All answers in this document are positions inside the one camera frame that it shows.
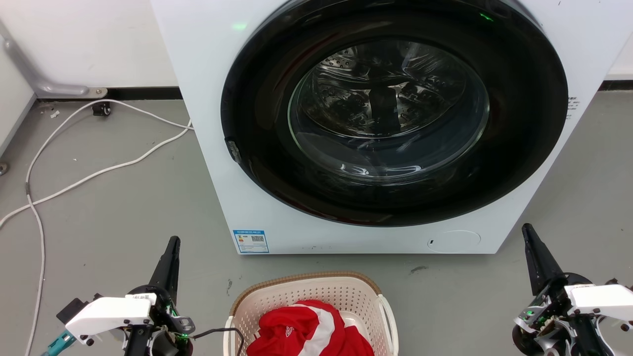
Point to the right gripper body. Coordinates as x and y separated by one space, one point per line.
588 299

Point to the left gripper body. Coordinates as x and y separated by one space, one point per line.
113 314

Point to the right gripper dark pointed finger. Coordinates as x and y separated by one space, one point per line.
540 262

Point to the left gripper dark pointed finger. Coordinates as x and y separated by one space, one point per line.
167 269

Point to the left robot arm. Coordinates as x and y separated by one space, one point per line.
136 343

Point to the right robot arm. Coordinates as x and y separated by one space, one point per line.
591 338

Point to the white basket with brown rim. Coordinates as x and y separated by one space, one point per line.
341 291

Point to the teal connector piece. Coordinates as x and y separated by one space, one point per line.
59 342

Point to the round white filter cover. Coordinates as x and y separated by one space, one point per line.
455 242

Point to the blue energy label sticker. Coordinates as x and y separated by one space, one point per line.
250 241

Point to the black round washer door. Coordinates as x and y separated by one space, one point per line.
519 123

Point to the red and white garment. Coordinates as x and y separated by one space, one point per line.
301 326

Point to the white front-load washing machine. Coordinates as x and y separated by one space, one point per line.
207 74

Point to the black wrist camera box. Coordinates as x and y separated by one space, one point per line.
74 307

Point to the grey wall pipe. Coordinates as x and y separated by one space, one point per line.
29 74

